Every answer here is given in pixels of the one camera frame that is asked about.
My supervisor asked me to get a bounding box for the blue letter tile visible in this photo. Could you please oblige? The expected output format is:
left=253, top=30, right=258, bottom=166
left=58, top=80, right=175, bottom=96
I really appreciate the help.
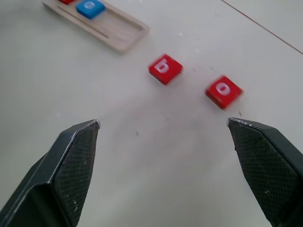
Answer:
left=76, top=0, right=106, bottom=20

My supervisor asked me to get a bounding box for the wooden tray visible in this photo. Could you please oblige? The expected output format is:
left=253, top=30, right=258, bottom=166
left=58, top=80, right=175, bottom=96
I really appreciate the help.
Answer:
left=42, top=0, right=150, bottom=56

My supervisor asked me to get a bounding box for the red tile letter o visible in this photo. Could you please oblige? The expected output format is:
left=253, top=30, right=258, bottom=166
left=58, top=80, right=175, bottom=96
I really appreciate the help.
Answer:
left=205, top=75, right=243, bottom=110

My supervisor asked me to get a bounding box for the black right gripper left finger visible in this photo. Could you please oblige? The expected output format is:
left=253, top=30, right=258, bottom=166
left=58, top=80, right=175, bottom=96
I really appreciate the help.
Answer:
left=0, top=119, right=101, bottom=227

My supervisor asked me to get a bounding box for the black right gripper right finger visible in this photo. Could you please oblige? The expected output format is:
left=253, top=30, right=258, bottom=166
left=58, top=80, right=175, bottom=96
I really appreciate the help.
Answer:
left=226, top=117, right=303, bottom=227

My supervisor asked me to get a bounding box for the red tile letter b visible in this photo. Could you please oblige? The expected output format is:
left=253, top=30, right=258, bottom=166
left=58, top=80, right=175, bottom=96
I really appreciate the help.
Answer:
left=148, top=53, right=184, bottom=86

